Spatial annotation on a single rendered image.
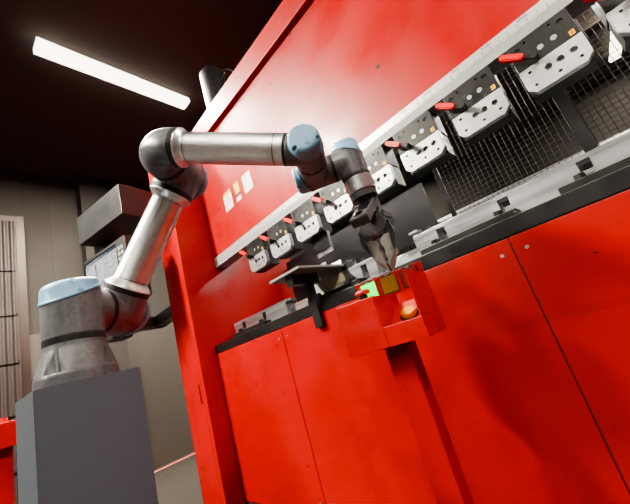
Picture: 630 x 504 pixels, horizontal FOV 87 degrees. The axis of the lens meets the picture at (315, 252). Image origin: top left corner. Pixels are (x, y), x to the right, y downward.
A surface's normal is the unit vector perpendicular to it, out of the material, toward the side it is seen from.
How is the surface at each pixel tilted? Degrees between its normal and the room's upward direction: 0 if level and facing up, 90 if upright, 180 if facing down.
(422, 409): 90
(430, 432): 90
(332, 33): 90
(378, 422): 90
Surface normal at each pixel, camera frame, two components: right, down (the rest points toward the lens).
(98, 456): 0.71, -0.39
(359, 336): -0.54, -0.07
